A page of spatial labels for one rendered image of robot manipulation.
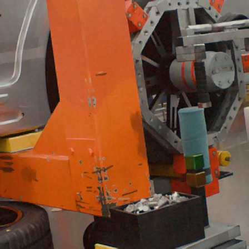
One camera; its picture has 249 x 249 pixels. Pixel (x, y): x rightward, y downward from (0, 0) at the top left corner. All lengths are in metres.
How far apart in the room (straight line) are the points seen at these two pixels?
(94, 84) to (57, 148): 0.30
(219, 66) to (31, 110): 0.65
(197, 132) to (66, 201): 0.52
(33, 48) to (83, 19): 0.54
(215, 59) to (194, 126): 0.24
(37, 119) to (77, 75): 0.51
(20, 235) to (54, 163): 0.24
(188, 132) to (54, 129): 0.48
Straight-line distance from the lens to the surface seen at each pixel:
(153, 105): 2.42
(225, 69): 2.33
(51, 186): 2.06
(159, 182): 2.59
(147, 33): 2.30
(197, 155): 1.83
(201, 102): 2.15
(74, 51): 1.83
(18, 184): 2.24
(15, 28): 2.31
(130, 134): 1.87
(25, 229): 1.96
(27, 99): 2.29
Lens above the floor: 0.96
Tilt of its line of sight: 6 degrees down
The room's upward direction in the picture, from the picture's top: 8 degrees counter-clockwise
